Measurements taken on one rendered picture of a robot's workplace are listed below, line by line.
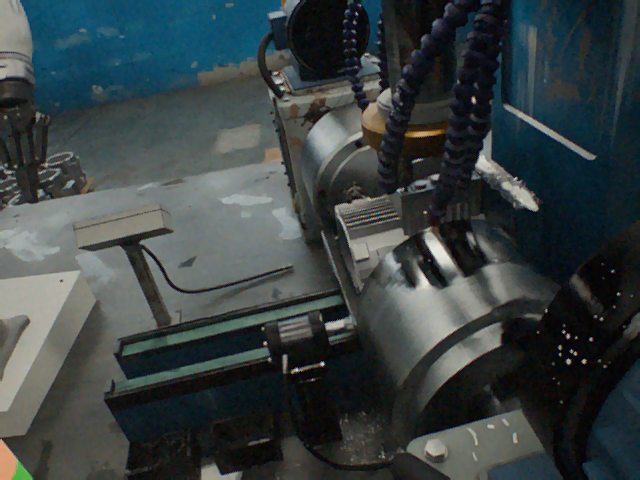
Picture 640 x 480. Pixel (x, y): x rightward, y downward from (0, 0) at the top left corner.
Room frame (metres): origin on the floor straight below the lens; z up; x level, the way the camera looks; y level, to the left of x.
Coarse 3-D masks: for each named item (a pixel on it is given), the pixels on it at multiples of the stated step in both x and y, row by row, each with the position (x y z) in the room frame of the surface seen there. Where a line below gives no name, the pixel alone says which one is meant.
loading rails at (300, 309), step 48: (336, 288) 0.73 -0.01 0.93; (144, 336) 0.70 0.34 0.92; (192, 336) 0.69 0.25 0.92; (240, 336) 0.68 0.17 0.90; (336, 336) 0.62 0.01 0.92; (144, 384) 0.59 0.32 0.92; (192, 384) 0.58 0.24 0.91; (240, 384) 0.58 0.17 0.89; (336, 384) 0.59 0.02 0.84; (144, 432) 0.57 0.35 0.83
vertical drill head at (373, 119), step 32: (384, 0) 0.67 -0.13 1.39; (416, 0) 0.64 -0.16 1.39; (448, 0) 0.64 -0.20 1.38; (384, 32) 0.68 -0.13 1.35; (416, 32) 0.64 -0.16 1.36; (448, 64) 0.64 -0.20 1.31; (384, 96) 0.69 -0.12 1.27; (448, 96) 0.64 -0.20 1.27; (384, 128) 0.63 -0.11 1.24; (416, 128) 0.61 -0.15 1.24; (448, 128) 0.59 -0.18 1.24
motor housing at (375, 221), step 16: (352, 208) 0.68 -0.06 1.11; (368, 208) 0.67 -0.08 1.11; (384, 208) 0.66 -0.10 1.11; (352, 224) 0.64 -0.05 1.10; (368, 224) 0.64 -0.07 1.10; (384, 224) 0.64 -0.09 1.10; (400, 224) 0.64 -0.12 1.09; (352, 240) 0.63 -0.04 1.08; (368, 240) 0.63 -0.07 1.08; (384, 240) 0.62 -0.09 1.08; (400, 240) 0.62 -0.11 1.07; (352, 272) 0.72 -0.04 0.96; (368, 272) 0.59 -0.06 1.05
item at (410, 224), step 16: (416, 160) 0.73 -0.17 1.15; (432, 160) 0.73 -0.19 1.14; (416, 176) 0.72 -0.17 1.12; (432, 176) 0.68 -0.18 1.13; (400, 192) 0.64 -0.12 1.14; (416, 192) 0.63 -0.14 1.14; (464, 192) 0.63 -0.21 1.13; (480, 192) 0.63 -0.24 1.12; (400, 208) 0.63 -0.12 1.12; (416, 208) 0.63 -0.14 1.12; (448, 208) 0.63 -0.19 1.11; (464, 208) 0.63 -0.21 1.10; (416, 224) 0.62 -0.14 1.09
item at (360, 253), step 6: (342, 204) 0.73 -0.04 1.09; (336, 210) 0.72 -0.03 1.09; (336, 216) 0.72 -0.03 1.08; (474, 216) 0.62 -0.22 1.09; (480, 216) 0.62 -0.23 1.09; (354, 246) 0.61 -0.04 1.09; (360, 246) 0.60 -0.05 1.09; (366, 246) 0.60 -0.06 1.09; (354, 252) 0.60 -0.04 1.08; (360, 252) 0.60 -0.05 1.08; (366, 252) 0.60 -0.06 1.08; (354, 258) 0.60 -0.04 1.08; (360, 258) 0.59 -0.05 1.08; (366, 258) 0.59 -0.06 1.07
